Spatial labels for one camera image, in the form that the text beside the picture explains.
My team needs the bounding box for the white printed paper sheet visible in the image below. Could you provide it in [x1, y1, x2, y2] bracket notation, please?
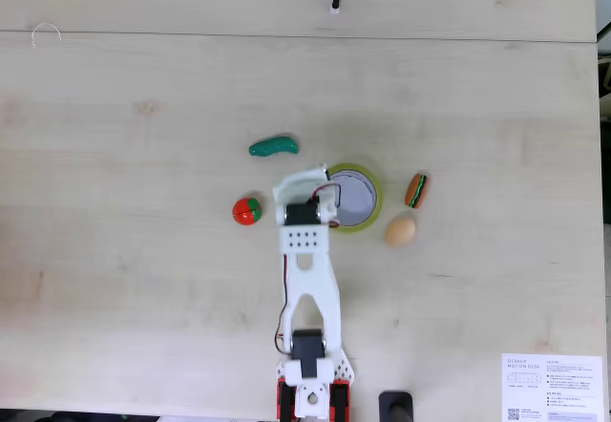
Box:
[500, 353, 603, 422]

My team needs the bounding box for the green toy cucumber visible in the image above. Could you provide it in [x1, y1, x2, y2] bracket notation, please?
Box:
[248, 133, 301, 158]

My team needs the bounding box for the toy hamburger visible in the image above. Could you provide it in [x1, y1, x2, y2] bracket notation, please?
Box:
[404, 172, 431, 210]

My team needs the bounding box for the red table clamp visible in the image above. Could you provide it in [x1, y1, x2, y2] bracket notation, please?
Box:
[330, 379, 352, 422]
[277, 377, 298, 422]

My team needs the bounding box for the clear packing tape roll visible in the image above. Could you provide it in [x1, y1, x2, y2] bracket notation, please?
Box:
[327, 161, 385, 235]

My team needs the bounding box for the beige toy egg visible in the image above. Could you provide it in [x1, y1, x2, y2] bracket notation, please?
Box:
[384, 215, 417, 246]

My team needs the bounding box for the red toy tomato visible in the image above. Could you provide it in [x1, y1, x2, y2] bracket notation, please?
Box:
[232, 194, 264, 227]

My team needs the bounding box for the black pole with base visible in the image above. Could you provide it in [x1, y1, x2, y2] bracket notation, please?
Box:
[378, 390, 414, 422]

